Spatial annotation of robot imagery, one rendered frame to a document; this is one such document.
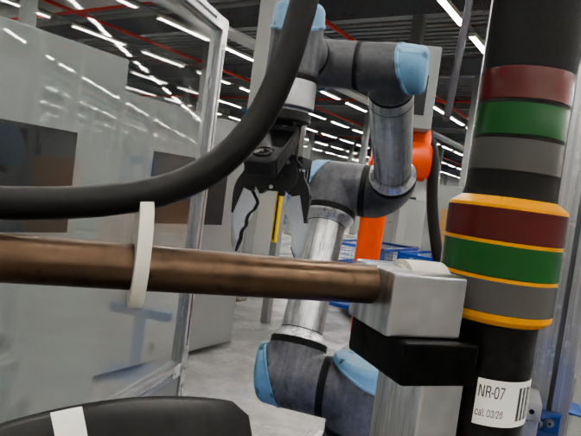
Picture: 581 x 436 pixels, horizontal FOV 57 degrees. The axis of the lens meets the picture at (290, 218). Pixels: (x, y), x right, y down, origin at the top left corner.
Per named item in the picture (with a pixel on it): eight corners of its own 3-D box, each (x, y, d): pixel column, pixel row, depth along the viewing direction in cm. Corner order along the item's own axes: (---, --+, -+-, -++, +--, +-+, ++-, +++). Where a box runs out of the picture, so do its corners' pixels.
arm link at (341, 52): (358, 98, 90) (347, 83, 79) (295, 92, 93) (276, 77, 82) (365, 50, 90) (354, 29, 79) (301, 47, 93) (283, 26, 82)
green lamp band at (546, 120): (514, 131, 18) (520, 96, 18) (454, 136, 22) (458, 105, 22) (587, 146, 20) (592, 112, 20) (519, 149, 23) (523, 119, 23)
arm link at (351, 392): (383, 447, 95) (393, 373, 94) (310, 428, 99) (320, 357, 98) (389, 421, 107) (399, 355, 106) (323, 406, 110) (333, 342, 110)
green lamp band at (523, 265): (490, 280, 18) (495, 245, 18) (418, 259, 22) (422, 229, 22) (586, 288, 20) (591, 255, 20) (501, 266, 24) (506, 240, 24)
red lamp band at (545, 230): (496, 242, 18) (501, 206, 18) (423, 227, 22) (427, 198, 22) (591, 253, 20) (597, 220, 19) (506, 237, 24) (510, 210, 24)
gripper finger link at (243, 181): (253, 222, 78) (281, 170, 77) (249, 223, 76) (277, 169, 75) (226, 207, 79) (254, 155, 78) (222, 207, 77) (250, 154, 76)
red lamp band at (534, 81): (520, 93, 18) (526, 58, 18) (458, 104, 22) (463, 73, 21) (592, 111, 20) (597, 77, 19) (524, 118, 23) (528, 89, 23)
